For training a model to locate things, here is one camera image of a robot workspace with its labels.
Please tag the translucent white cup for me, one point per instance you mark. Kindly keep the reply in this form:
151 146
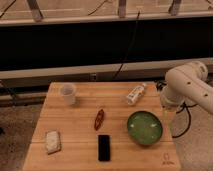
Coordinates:
68 92

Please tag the green ceramic bowl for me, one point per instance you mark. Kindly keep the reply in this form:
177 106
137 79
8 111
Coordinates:
144 128

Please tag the white plastic bottle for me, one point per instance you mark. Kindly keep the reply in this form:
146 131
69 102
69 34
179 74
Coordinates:
135 94

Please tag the white sponge block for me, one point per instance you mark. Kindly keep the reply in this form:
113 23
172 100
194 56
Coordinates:
52 142

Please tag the black rectangular phone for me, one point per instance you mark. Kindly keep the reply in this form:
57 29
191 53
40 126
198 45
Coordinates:
104 152

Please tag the red brown oblong object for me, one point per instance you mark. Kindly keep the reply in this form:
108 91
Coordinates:
99 119

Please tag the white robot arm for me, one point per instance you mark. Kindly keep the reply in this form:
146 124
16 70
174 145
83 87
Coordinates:
187 81

